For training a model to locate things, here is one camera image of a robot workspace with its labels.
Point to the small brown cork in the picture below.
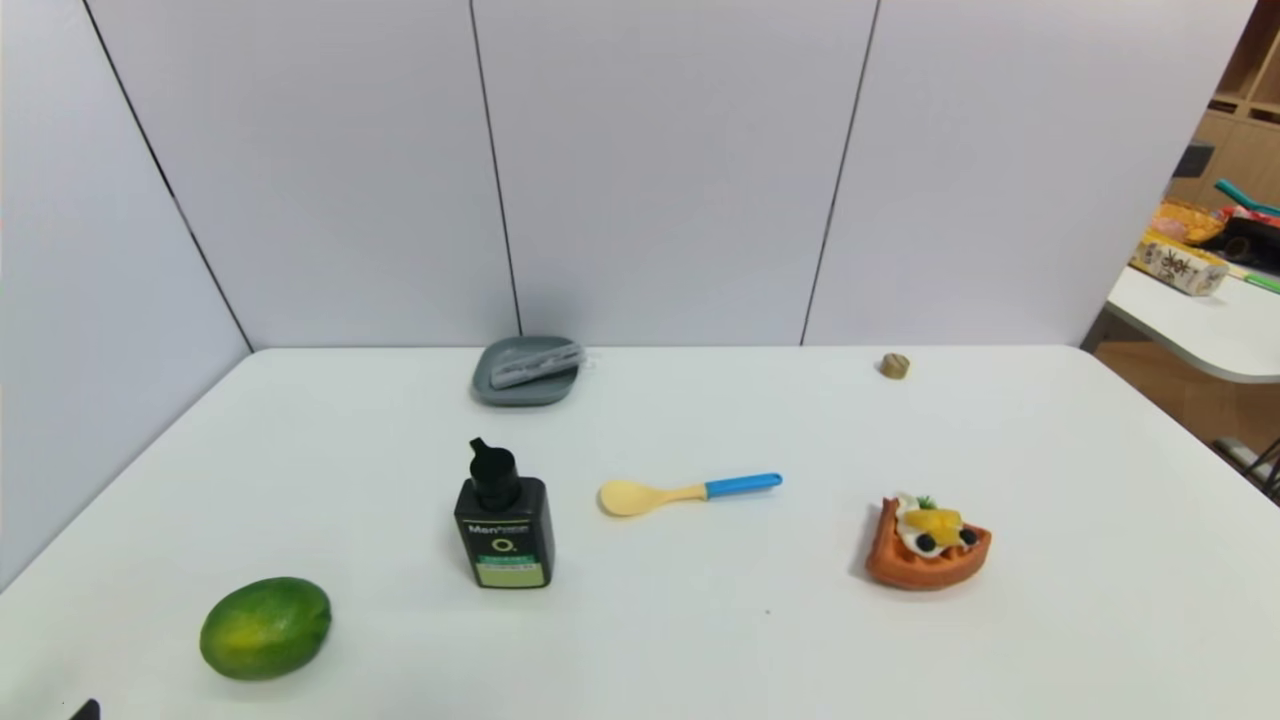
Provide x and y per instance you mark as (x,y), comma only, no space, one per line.
(894,366)

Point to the yellow woven basket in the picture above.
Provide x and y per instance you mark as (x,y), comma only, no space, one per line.
(1188,222)

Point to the black object on side table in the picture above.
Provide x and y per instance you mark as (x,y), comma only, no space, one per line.
(1252,242)

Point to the green mango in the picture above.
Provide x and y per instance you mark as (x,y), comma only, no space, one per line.
(265,628)

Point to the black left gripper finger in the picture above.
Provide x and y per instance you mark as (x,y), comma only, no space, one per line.
(88,713)

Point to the grey square dish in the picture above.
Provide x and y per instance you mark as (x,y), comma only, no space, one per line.
(520,385)

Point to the green stick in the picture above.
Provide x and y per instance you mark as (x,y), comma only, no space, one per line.
(1262,282)

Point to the wooden shelf unit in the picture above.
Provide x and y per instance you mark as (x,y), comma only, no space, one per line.
(1240,120)

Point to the black chair base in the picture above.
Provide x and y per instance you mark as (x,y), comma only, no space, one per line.
(1255,460)

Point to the clear plastic bit case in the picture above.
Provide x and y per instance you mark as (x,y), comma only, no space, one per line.
(535,365)

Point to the toy waffle with fruit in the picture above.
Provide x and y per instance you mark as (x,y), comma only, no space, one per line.
(925,555)

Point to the white side table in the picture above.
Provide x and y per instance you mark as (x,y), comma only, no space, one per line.
(1205,325)

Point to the black pump bottle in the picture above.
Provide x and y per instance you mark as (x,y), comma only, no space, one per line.
(505,530)

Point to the printed cardboard box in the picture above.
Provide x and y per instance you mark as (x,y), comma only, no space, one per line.
(1178,263)

